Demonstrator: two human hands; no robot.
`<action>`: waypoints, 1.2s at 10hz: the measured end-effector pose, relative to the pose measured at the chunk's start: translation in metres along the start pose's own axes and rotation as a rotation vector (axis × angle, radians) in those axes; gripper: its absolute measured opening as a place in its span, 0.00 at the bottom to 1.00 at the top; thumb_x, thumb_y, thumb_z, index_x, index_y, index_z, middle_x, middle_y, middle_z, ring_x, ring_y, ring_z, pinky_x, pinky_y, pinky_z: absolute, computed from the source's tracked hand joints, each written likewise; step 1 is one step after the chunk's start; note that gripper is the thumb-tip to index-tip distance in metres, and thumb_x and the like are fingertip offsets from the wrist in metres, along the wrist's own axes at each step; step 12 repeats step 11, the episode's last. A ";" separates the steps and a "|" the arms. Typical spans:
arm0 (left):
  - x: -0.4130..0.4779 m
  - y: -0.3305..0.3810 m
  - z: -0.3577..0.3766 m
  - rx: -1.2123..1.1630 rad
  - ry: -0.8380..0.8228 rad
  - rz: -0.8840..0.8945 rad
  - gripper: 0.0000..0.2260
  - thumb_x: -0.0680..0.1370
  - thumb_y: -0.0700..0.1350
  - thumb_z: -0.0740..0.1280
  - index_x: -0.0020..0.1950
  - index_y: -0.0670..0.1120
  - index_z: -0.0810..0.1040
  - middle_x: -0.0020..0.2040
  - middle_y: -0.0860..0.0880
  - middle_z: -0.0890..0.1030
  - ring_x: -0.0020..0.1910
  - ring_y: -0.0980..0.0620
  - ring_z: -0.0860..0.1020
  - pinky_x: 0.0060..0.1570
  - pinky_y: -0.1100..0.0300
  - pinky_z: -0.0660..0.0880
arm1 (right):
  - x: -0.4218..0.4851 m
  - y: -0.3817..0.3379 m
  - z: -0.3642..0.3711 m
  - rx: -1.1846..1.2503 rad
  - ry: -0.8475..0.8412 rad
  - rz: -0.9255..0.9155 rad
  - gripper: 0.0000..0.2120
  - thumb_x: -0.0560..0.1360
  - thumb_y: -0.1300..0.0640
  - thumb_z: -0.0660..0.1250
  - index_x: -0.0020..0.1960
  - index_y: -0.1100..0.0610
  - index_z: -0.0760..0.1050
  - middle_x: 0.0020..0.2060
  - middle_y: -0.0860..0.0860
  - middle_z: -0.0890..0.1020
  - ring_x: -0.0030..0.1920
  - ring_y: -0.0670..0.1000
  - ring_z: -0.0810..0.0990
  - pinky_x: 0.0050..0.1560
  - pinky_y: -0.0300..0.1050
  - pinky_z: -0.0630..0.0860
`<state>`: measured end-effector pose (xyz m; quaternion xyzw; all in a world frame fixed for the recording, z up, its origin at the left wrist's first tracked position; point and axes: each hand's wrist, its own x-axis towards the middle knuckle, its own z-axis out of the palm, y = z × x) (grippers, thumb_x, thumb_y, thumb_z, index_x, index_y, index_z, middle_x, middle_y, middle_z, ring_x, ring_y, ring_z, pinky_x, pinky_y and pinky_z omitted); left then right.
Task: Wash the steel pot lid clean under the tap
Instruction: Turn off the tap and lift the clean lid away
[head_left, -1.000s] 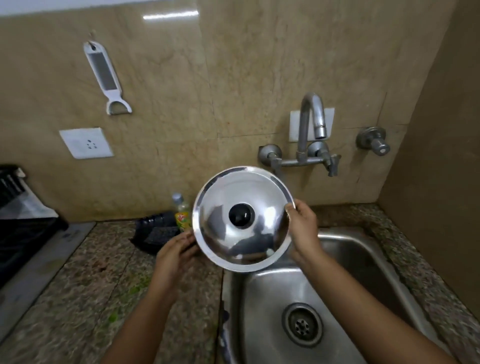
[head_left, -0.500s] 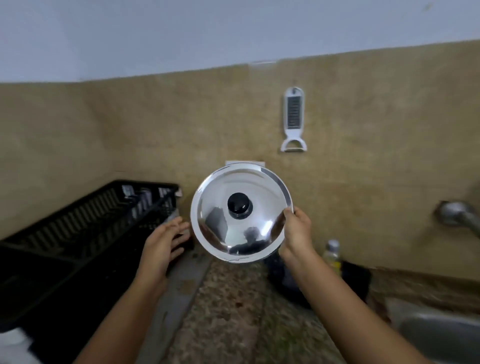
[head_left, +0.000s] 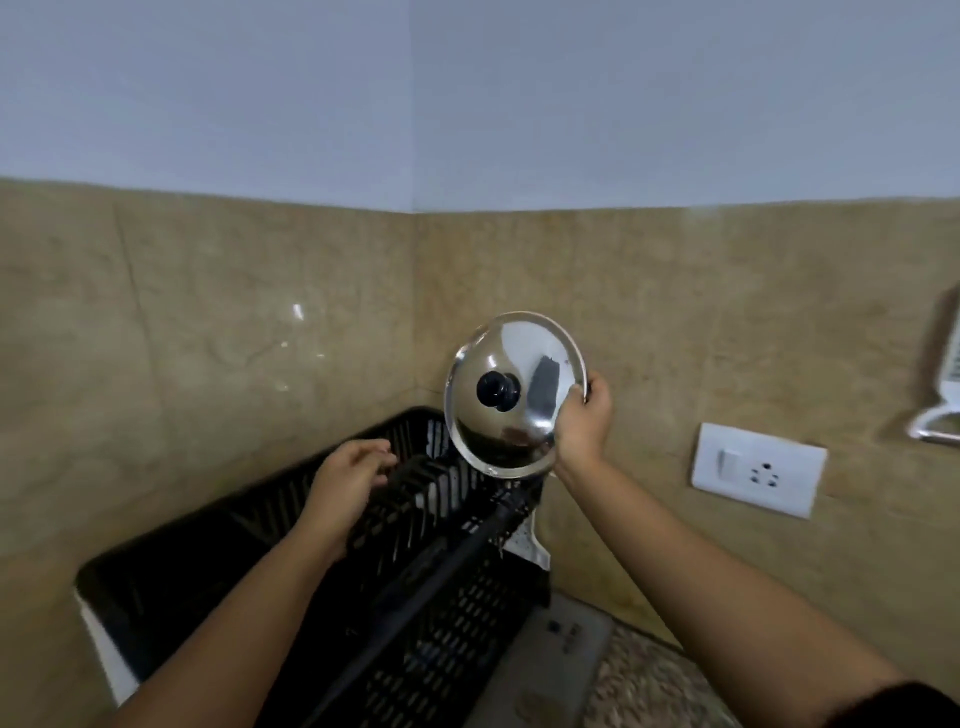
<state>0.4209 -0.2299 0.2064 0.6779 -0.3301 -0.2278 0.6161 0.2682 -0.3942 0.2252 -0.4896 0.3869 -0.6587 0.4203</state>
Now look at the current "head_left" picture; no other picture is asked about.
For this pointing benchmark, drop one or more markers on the person's left hand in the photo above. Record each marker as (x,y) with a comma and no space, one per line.
(343,480)

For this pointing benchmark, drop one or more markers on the person's right hand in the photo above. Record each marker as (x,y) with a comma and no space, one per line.
(581,431)

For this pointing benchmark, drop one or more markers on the person's right fingers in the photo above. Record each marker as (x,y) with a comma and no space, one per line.
(589,390)

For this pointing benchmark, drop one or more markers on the person's left fingers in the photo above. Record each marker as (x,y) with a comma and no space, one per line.
(375,455)

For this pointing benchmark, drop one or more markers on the steel lid with black knob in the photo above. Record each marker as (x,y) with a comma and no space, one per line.
(510,394)

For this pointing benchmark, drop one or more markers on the person's left forearm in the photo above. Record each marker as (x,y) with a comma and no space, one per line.
(240,637)

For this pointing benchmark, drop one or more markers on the person's right forearm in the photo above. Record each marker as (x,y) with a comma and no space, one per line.
(720,592)

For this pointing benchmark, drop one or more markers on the black plastic dish rack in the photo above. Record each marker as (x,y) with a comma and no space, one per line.
(390,600)

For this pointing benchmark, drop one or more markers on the grey mat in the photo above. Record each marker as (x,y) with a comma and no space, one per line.
(544,664)

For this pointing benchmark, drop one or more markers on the black sleeve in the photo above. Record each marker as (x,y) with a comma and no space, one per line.
(900,709)

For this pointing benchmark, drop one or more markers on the white wall socket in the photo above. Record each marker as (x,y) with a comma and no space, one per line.
(757,469)

